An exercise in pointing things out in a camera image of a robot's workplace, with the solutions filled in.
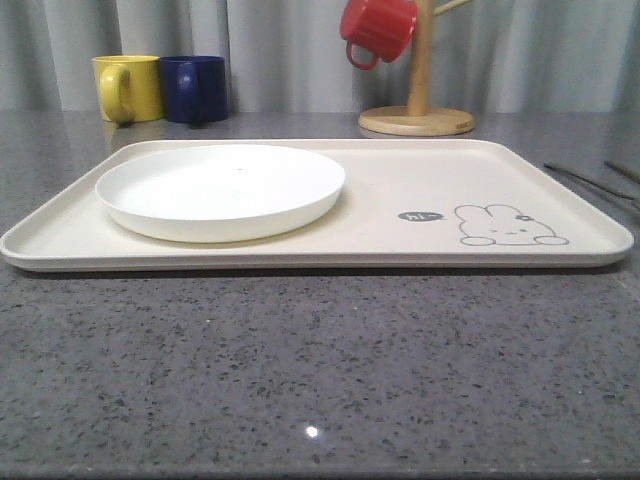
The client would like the cream rabbit serving tray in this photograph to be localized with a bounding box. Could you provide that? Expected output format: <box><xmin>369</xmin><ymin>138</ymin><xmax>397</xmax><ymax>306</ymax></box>
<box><xmin>1</xmin><ymin>139</ymin><xmax>634</xmax><ymax>272</ymax></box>

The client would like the silver chopstick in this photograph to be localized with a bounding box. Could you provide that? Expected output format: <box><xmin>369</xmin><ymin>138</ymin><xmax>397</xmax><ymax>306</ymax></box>
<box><xmin>605</xmin><ymin>161</ymin><xmax>640</xmax><ymax>184</ymax></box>

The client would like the white round plate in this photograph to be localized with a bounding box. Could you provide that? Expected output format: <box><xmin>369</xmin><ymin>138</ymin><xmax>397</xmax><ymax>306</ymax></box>
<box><xmin>95</xmin><ymin>144</ymin><xmax>346</xmax><ymax>243</ymax></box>

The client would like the wooden mug tree stand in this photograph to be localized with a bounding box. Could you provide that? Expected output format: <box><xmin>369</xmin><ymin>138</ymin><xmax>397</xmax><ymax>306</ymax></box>
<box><xmin>358</xmin><ymin>1</ymin><xmax>475</xmax><ymax>137</ymax></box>

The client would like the grey curtain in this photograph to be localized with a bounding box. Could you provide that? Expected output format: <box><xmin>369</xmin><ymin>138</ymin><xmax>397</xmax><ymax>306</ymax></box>
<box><xmin>1</xmin><ymin>1</ymin><xmax>639</xmax><ymax>113</ymax></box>

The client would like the dark blue mug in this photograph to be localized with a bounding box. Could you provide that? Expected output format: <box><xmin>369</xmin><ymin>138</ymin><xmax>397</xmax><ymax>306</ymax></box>
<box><xmin>158</xmin><ymin>55</ymin><xmax>229</xmax><ymax>124</ymax></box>

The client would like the red mug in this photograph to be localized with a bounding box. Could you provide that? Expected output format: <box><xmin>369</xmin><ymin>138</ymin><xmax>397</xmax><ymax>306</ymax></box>
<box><xmin>339</xmin><ymin>0</ymin><xmax>418</xmax><ymax>70</ymax></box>

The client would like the silver fork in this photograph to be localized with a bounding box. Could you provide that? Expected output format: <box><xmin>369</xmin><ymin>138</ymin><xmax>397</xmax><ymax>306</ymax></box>
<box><xmin>543</xmin><ymin>163</ymin><xmax>639</xmax><ymax>204</ymax></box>

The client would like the yellow mug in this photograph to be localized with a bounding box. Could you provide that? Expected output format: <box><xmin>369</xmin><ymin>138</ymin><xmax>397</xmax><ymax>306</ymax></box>
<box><xmin>92</xmin><ymin>55</ymin><xmax>163</xmax><ymax>124</ymax></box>

